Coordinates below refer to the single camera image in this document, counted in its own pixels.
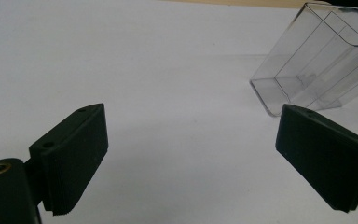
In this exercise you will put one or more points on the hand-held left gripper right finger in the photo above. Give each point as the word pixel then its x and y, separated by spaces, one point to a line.
pixel 320 155

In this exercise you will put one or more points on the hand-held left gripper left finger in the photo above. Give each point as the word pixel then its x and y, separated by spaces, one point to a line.
pixel 74 155

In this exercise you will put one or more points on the clear plastic box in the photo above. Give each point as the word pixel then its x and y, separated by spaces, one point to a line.
pixel 307 62

